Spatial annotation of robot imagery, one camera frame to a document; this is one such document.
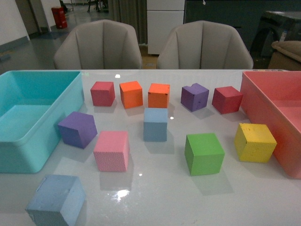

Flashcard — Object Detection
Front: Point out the notched purple foam cube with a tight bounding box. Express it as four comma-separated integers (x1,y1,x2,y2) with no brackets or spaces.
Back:
181,83,209,112

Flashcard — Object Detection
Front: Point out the teal plastic bin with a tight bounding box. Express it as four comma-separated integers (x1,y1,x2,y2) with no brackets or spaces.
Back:
0,70,84,173

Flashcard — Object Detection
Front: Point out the far light blue foam cube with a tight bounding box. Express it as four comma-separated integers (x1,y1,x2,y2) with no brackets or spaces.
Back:
143,108,168,142

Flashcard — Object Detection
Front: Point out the black machine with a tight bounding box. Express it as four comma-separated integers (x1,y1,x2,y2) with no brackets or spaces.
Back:
250,11,301,57

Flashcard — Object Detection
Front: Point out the dark grey counter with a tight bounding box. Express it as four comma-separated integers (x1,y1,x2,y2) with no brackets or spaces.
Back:
184,0,301,36

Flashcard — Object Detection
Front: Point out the white drawer cabinet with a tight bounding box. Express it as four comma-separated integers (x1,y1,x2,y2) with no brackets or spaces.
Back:
147,0,185,55

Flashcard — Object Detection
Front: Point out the near light blue foam cube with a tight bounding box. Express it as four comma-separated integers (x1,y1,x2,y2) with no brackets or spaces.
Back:
25,175,86,226

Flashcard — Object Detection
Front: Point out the light blue foam cube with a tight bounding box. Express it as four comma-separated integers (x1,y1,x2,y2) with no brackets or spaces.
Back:
143,108,168,142
25,175,86,226

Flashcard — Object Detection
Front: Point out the beige chair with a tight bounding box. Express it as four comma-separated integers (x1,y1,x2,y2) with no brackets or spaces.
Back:
157,21,253,70
54,19,142,70

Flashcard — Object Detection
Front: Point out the cardboard box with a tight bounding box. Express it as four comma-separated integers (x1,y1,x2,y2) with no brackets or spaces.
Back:
268,40,301,71

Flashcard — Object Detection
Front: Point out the yellow foam cube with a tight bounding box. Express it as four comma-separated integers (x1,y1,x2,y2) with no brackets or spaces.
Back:
234,123,277,163

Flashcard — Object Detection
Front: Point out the pink-red foam cube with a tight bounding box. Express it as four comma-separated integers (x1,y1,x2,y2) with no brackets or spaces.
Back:
90,81,115,106

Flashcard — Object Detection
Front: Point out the right beige chair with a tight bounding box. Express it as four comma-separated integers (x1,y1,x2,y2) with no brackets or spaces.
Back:
157,21,253,70

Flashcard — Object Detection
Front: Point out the pink plastic bin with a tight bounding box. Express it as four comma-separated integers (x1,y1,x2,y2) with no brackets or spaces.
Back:
240,71,301,179

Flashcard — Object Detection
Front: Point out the pink foam cube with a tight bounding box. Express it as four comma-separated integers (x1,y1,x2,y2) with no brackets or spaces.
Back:
93,131,130,172

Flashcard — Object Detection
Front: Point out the dark red foam cube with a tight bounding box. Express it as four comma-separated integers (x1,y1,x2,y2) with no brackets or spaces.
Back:
212,86,243,114

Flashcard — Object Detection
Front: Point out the left beige chair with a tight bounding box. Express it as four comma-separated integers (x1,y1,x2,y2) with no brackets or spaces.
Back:
54,19,142,70

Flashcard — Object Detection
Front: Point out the chipped orange foam cube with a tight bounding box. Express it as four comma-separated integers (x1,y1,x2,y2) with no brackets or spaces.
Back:
148,83,170,108

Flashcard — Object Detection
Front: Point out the green foam cube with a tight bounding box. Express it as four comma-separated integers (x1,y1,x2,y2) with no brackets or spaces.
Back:
184,133,225,176

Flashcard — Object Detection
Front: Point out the red cabinet box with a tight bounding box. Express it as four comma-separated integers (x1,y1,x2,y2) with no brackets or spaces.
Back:
51,7,68,29

